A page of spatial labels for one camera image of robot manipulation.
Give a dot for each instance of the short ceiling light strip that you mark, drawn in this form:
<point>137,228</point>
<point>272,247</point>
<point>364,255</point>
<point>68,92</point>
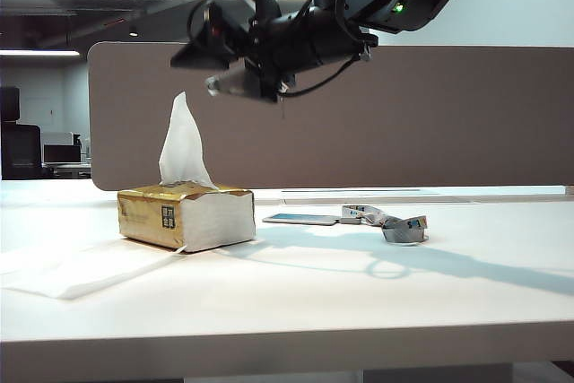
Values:
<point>40,53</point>

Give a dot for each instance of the white tissue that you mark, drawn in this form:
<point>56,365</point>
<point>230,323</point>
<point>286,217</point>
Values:
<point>184,145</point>
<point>76,271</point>

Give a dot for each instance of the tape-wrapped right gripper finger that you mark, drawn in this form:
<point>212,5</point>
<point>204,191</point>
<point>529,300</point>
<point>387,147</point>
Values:
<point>237,84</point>

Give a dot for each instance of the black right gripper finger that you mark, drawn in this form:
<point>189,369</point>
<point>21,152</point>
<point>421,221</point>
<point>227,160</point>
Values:
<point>215,37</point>

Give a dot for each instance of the black office chair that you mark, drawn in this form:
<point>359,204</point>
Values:
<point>20,150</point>

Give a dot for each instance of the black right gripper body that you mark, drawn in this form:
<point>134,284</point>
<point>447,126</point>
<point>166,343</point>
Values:
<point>309,42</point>

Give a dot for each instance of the brown desk divider panel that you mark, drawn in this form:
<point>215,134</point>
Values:
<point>403,123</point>

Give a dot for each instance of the computer monitor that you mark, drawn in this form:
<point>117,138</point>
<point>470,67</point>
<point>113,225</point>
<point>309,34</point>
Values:
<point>63,152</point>

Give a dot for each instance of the gold tissue pack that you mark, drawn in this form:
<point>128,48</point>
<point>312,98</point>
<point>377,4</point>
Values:
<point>152,217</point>

